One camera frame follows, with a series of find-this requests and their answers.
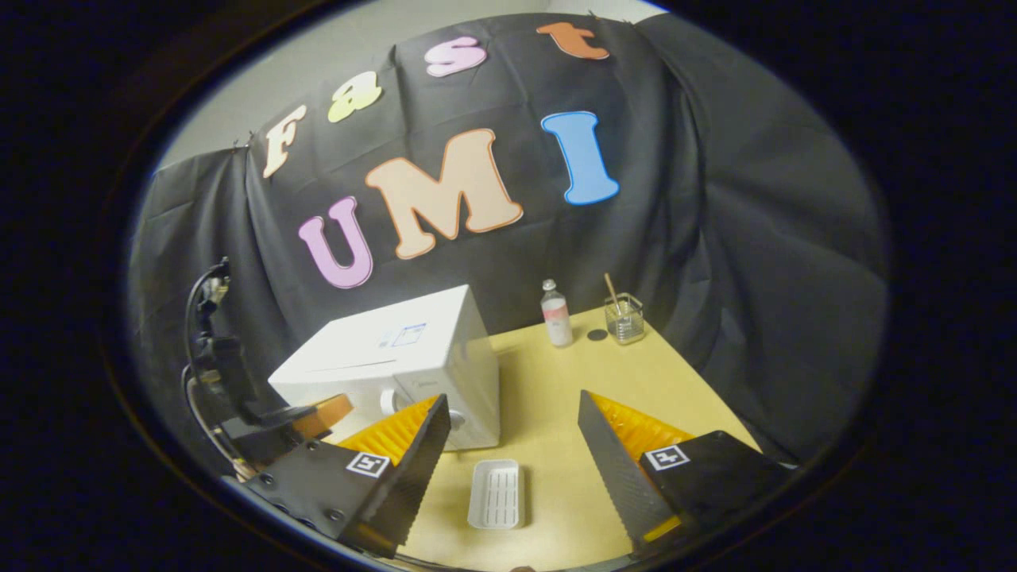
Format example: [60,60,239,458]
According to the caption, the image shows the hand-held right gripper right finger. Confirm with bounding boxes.
[578,389,795,553]

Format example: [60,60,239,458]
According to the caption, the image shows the small clear bottle pink label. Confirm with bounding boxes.
[540,279,574,348]

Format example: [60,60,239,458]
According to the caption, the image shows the white microwave oven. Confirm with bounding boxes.
[269,284,501,452]

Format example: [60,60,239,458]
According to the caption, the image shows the square glass jar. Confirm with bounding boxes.
[604,293,646,345]

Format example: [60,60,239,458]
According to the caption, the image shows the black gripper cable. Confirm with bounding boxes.
[183,265,239,470]

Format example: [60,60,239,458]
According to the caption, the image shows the white rectangular tray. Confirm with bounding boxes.
[467,458,523,530]

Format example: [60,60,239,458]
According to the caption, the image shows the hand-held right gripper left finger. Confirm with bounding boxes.
[238,393,452,557]

